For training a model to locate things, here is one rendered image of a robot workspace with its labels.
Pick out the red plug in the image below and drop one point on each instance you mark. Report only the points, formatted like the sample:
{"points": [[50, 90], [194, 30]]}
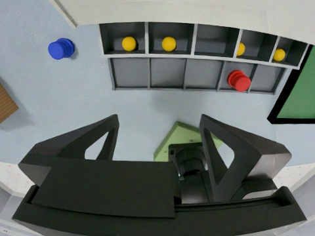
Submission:
{"points": [[238, 80]]}

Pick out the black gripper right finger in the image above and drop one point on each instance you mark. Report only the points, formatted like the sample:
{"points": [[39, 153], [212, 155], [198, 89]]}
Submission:
{"points": [[256, 158]]}

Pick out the yellow ball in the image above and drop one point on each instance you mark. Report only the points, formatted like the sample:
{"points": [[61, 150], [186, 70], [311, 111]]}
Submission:
{"points": [[241, 49], [129, 43], [279, 55], [169, 44]]}

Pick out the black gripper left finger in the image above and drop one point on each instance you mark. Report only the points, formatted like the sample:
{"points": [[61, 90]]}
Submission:
{"points": [[73, 144]]}

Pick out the brown cardboard box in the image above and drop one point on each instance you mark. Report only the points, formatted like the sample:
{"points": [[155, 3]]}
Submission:
{"points": [[7, 105]]}

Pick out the blue plug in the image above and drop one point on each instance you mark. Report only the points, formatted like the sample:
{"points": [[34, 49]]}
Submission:
{"points": [[61, 48]]}

